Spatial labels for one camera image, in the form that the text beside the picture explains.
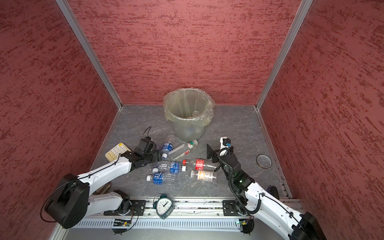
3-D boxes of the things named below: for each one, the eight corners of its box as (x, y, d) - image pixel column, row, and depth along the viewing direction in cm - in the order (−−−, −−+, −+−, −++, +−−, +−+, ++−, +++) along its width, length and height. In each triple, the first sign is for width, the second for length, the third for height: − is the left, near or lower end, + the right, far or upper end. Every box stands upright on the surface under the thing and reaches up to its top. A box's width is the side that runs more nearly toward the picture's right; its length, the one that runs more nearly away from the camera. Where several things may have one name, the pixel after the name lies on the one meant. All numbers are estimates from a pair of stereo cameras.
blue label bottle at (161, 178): (148, 186, 83) (145, 182, 78) (150, 175, 87) (147, 171, 82) (174, 186, 83) (173, 182, 78) (175, 175, 87) (174, 171, 82)
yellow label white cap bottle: (189, 180, 85) (189, 177, 81) (191, 171, 88) (191, 168, 84) (215, 183, 84) (216, 181, 80) (215, 175, 87) (216, 172, 83)
